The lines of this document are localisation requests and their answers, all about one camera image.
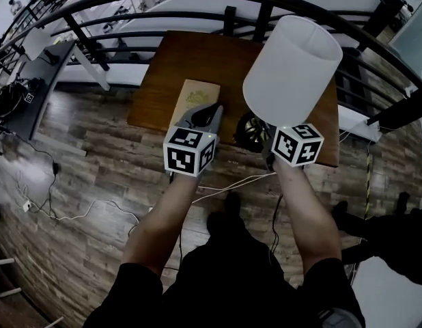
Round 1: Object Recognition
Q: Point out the beige book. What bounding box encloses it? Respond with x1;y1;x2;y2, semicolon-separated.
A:
169;79;221;129

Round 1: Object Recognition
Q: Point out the person's left forearm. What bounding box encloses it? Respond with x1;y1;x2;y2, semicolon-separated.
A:
121;174;200;276

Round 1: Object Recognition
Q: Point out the yellow black striped tape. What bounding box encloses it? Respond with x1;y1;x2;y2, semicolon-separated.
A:
363;154;373;220

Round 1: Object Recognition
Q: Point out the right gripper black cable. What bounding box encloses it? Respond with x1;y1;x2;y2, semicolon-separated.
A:
269;193;284;254

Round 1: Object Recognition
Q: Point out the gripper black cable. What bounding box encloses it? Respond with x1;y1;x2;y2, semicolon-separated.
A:
162;230;184;273
269;193;284;254

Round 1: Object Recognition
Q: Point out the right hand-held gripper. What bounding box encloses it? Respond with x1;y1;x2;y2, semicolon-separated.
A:
261;124;325;170

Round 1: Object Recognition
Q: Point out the black object on floor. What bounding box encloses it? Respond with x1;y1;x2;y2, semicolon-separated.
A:
397;191;411;215

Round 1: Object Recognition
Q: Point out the black metal railing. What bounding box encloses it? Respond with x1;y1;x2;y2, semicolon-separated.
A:
0;0;422;115

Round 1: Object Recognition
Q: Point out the person's right forearm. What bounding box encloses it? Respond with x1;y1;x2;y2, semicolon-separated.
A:
272;155;343;275

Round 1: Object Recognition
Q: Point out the long white floor cable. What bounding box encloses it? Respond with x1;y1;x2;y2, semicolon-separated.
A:
16;171;141;226

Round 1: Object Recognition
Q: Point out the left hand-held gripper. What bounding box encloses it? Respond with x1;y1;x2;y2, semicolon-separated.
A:
163;102;225;178

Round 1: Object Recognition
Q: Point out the white shade table lamp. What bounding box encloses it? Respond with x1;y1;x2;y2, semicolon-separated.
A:
233;14;344;153

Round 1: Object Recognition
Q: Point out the dark-topped table with white legs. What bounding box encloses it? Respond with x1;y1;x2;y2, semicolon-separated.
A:
5;41;111;156

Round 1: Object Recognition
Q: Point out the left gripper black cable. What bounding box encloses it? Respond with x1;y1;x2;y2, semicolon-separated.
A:
162;230;184;273

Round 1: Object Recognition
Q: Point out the black railing end panel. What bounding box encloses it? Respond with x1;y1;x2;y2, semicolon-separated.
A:
366;80;422;128

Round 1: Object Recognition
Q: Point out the person's body in black clothing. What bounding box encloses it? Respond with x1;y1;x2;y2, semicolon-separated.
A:
83;191;367;328

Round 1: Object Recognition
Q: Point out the pile of black equipment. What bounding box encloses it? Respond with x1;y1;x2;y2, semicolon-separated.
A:
0;79;38;120

